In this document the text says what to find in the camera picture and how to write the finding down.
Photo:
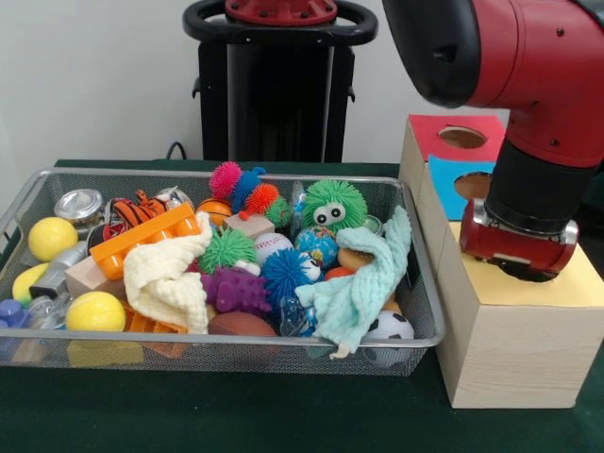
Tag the mint green cloth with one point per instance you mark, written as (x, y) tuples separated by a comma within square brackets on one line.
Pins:
[(354, 292)]

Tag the small soccer ball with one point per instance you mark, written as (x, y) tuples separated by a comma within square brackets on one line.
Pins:
[(390, 325)]

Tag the cream yellow cloth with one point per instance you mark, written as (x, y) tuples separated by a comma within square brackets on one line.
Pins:
[(160, 283)]

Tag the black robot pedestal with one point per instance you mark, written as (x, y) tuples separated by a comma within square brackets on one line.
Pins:
[(264, 104)]

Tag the orange toy brick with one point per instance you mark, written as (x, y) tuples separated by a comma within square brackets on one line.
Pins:
[(141, 236)]

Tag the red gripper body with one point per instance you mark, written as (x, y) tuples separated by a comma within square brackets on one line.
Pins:
[(514, 250)]

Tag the smooth yellow ball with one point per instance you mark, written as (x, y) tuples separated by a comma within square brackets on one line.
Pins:
[(53, 239)]

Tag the green spiky caterpillar toy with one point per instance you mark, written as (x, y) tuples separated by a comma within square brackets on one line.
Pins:
[(229, 247)]

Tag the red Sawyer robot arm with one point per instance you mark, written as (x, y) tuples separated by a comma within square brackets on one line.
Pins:
[(528, 71)]

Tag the yellow tennis ball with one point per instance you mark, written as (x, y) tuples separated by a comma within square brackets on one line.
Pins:
[(95, 310)]

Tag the wooden box with three holes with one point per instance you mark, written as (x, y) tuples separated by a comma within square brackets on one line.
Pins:
[(509, 358)]

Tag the multicolour spiky caterpillar toy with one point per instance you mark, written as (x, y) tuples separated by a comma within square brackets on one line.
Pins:
[(259, 196)]

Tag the brown toy football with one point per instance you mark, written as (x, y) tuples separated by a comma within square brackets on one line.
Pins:
[(243, 324)]

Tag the purple spiky toy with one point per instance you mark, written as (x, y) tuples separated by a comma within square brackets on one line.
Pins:
[(233, 292)]

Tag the green puffer ball with eyes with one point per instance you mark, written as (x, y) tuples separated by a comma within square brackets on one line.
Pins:
[(347, 196)]

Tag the shallow mesh bin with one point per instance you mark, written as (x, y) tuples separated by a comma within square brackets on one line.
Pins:
[(236, 351)]

